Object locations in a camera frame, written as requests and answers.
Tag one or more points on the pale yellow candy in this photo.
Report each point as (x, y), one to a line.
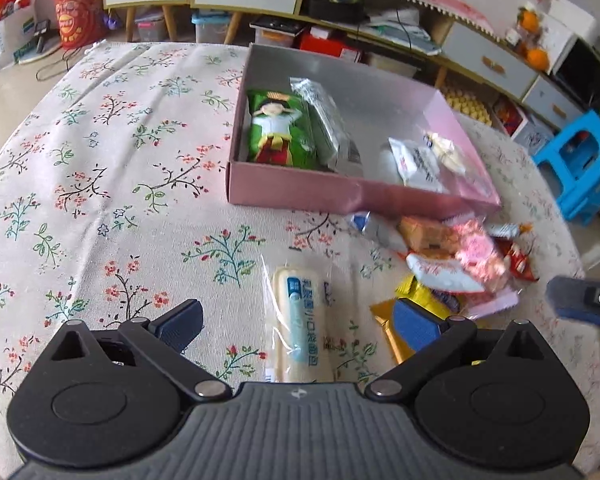
(447, 152)

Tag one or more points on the clear storage bin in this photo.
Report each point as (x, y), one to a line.
(150, 27)

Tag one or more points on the green cartoon snack packet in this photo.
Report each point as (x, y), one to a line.
(275, 130)

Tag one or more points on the black box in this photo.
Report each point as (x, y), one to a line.
(330, 10)

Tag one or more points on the floral tablecloth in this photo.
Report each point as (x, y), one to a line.
(130, 185)

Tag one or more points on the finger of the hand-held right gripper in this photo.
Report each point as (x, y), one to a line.
(570, 296)

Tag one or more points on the low wooden media cabinet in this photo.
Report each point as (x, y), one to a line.
(485, 60)

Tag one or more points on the white printed storage box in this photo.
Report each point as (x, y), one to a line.
(527, 130)

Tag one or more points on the pink cardboard box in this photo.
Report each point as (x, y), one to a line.
(300, 190)

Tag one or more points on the blue white snack packet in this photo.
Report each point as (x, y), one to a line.
(380, 232)

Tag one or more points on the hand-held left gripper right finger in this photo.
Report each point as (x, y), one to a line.
(415, 322)

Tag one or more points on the pink shiny snack packet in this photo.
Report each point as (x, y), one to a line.
(480, 255)

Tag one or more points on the yellow snack packet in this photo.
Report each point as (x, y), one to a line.
(422, 290)

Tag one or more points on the red round bag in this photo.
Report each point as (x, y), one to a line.
(77, 20)

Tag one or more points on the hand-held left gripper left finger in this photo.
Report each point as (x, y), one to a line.
(180, 322)

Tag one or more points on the yellow egg tray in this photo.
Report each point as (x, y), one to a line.
(465, 105)

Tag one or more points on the stack of papers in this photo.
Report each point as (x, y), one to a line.
(400, 30)

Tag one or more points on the red cardboard box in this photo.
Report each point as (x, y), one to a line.
(330, 47)

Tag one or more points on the blue plastic stool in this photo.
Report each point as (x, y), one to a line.
(592, 122)

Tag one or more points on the blue lid storage bin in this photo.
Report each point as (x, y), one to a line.
(210, 27)

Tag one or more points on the orange cracker packet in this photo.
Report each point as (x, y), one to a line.
(422, 232)

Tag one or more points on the black microwave oven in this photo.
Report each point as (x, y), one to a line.
(580, 75)

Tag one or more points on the black phone stand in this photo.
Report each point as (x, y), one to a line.
(41, 32)

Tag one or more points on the white cardboard box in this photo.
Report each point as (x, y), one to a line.
(570, 20)

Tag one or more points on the orange fruit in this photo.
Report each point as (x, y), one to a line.
(529, 20)
(537, 58)

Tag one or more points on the clear bin with black lid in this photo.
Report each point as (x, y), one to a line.
(275, 32)

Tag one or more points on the small red snack packet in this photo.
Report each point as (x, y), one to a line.
(517, 260)

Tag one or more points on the white printed snack packet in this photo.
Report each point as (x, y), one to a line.
(416, 162)

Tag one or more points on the clear white snack packet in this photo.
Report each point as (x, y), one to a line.
(325, 120)

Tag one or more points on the cream bread roll packet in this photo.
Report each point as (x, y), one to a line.
(295, 310)

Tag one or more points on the gold snack packet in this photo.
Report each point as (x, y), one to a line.
(385, 322)

